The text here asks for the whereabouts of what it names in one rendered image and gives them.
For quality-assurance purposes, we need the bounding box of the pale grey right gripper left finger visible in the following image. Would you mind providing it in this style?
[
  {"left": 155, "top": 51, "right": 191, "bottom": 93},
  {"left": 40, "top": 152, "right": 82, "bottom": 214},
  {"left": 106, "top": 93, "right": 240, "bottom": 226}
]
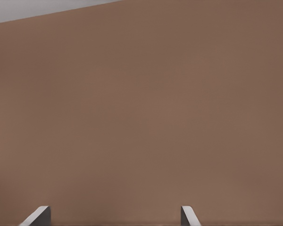
[{"left": 20, "top": 205, "right": 51, "bottom": 226}]

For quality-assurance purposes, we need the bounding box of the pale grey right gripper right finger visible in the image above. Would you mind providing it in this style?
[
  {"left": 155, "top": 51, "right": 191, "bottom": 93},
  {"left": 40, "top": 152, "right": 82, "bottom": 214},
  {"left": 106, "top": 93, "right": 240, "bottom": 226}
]
[{"left": 181, "top": 205, "right": 202, "bottom": 226}]

